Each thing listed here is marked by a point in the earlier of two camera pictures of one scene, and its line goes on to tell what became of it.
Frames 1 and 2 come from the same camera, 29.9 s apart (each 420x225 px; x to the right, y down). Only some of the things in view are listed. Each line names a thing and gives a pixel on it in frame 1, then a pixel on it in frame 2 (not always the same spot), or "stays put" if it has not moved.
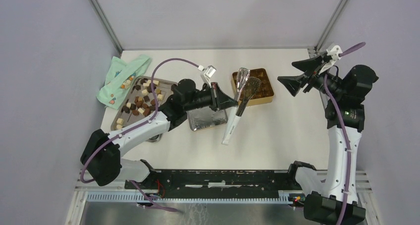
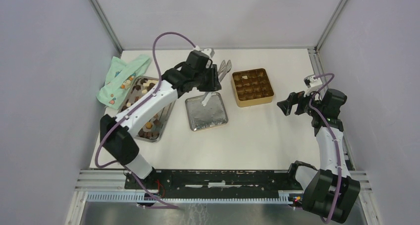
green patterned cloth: [120, 79] stays put
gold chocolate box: [265, 92] stays put
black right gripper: [293, 83] to [293, 98]
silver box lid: [202, 118] stays put
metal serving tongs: [246, 88] to [224, 69]
